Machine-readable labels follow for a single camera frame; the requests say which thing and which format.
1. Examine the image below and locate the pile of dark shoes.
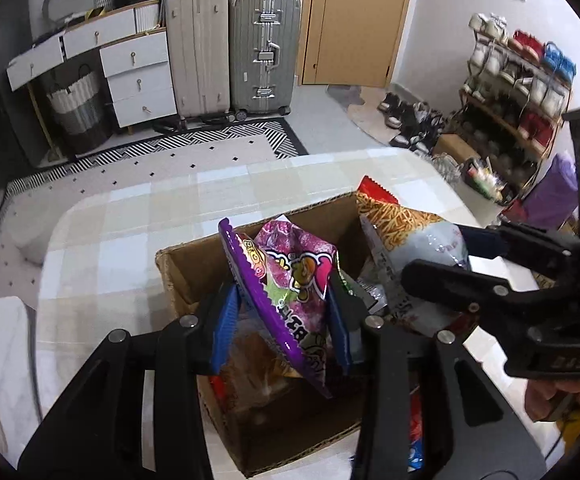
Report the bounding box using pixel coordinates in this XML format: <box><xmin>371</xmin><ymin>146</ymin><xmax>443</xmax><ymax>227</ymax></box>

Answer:
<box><xmin>377</xmin><ymin>91</ymin><xmax>454</xmax><ymax>154</ymax></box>

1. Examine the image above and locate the beige suitcase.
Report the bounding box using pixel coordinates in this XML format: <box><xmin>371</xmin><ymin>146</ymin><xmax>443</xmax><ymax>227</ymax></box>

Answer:
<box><xmin>165</xmin><ymin>0</ymin><xmax>232</xmax><ymax>121</ymax></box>

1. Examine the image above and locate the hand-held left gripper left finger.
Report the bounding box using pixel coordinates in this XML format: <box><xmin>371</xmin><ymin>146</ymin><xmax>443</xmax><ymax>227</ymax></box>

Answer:
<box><xmin>17</xmin><ymin>280</ymin><xmax>244</xmax><ymax>480</ymax></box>

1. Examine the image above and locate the woven laundry basket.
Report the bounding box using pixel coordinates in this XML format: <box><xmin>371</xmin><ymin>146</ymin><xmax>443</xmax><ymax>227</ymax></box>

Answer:
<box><xmin>44</xmin><ymin>63</ymin><xmax>114</xmax><ymax>154</ymax></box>

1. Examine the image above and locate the white fries-print snack packet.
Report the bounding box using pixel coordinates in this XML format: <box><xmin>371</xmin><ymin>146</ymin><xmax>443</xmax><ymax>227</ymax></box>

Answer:
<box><xmin>355</xmin><ymin>175</ymin><xmax>472</xmax><ymax>337</ymax></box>

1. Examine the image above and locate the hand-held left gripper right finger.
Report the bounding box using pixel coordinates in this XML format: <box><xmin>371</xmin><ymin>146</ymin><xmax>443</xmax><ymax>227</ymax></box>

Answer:
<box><xmin>326</xmin><ymin>272</ymin><xmax>549</xmax><ymax>480</ymax></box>

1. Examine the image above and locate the black and white patterned rug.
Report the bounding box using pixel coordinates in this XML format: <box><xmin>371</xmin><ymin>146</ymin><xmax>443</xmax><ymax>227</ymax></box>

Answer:
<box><xmin>0</xmin><ymin>119</ymin><xmax>311</xmax><ymax>302</ymax></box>

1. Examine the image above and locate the silver suitcase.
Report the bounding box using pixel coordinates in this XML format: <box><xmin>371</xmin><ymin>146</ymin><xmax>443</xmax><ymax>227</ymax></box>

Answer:
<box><xmin>228</xmin><ymin>0</ymin><xmax>302</xmax><ymax>117</ymax></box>

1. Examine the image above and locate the white drawer cabinet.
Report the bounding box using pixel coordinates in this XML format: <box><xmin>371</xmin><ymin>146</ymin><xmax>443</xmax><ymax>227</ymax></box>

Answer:
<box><xmin>6</xmin><ymin>2</ymin><xmax>179</xmax><ymax>129</ymax></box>

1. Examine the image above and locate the brown cardboard box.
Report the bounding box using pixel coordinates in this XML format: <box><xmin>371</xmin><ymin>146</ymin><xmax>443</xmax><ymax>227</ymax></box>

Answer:
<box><xmin>155</xmin><ymin>190</ymin><xmax>423</xmax><ymax>479</ymax></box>

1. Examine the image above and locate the person's right hand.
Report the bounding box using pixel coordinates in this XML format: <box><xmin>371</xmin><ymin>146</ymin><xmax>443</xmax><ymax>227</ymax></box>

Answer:
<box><xmin>524</xmin><ymin>377</ymin><xmax>580</xmax><ymax>424</ymax></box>

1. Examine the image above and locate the grey door mat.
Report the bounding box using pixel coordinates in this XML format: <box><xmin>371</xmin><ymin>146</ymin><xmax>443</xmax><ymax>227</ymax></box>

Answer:
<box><xmin>326</xmin><ymin>85</ymin><xmax>421</xmax><ymax>147</ymax></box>

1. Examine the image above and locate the purple snack packet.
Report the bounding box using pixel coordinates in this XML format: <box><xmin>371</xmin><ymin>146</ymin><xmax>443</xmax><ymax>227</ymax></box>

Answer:
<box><xmin>218</xmin><ymin>217</ymin><xmax>357</xmax><ymax>400</ymax></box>

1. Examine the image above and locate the small open cardboard box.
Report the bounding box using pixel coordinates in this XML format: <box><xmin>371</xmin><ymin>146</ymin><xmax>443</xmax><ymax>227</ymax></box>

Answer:
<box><xmin>431</xmin><ymin>133</ymin><xmax>482</xmax><ymax>167</ymax></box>

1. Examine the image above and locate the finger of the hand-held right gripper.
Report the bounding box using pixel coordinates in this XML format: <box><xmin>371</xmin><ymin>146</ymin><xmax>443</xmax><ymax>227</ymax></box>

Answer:
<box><xmin>457</xmin><ymin>222</ymin><xmax>580</xmax><ymax>282</ymax></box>
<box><xmin>401</xmin><ymin>259</ymin><xmax>541</xmax><ymax>343</ymax></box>

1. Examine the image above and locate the wooden shoe rack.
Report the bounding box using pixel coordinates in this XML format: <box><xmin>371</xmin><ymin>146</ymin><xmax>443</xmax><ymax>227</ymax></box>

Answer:
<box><xmin>459</xmin><ymin>24</ymin><xmax>574</xmax><ymax>197</ymax></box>

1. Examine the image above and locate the purple bag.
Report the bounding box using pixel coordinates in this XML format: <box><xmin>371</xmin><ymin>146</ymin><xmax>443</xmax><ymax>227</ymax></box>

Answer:
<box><xmin>521</xmin><ymin>152</ymin><xmax>580</xmax><ymax>232</ymax></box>

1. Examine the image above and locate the wooden door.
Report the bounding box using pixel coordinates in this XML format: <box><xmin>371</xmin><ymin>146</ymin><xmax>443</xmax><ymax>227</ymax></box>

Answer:
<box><xmin>295</xmin><ymin>0</ymin><xmax>417</xmax><ymax>89</ymax></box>

